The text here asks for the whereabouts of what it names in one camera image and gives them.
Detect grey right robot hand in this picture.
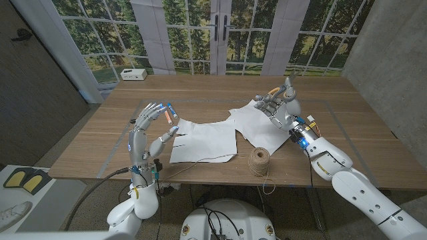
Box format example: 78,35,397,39
254,77,322,148

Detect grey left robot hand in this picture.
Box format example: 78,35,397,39
128,102,180,187

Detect grey scissors with orange handles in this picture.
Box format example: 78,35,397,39
266,68,303,103

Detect white paper sheet with slits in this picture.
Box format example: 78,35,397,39
169,118,238,164

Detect creased white paper sheet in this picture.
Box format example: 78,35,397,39
228,97,298,156

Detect brown twine ball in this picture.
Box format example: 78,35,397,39
161,147,277,196

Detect white power strip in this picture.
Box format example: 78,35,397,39
119,68,148,81

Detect white floor mat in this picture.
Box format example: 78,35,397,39
0,165,87,233

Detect printed window backdrop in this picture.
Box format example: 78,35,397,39
9,0,376,104

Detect metal table leg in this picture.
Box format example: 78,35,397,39
305,188,326,231

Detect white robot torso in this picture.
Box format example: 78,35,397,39
179,199,277,240

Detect yellow black insole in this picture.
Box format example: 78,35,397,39
3,167,27,189
23,170,53,194

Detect white sneaker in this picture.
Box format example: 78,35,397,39
0,201,33,231

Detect thin black cable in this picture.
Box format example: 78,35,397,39
305,149,326,231

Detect black wall door handle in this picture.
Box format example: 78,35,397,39
10,28,33,43

